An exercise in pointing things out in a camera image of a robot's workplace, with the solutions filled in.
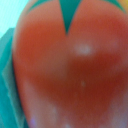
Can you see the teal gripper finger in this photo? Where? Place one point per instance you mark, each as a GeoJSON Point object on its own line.
{"type": "Point", "coordinates": [11, 113]}

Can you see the red toy tomato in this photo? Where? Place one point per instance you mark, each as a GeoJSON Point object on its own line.
{"type": "Point", "coordinates": [70, 61]}

